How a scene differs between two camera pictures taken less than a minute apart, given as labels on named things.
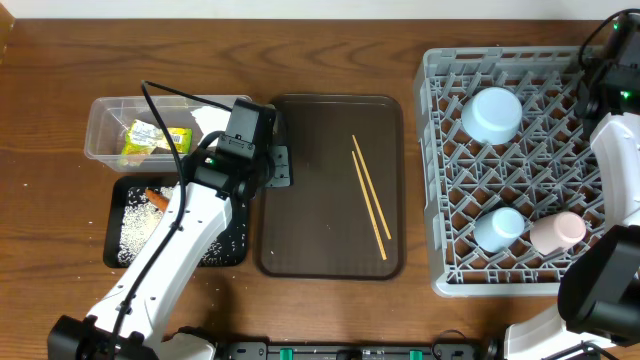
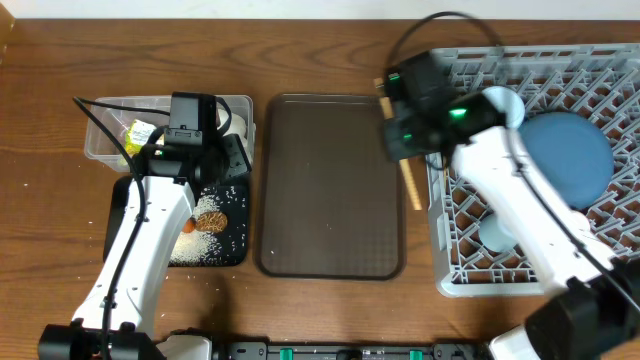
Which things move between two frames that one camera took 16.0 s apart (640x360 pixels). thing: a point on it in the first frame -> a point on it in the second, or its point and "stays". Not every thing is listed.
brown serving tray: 343,217 stays
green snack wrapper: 141,139 stays
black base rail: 358,349 stays
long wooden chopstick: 371,185 -> 405,165
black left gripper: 280,165 -> 238,154
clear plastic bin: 106,122 stays
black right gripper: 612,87 -> 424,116
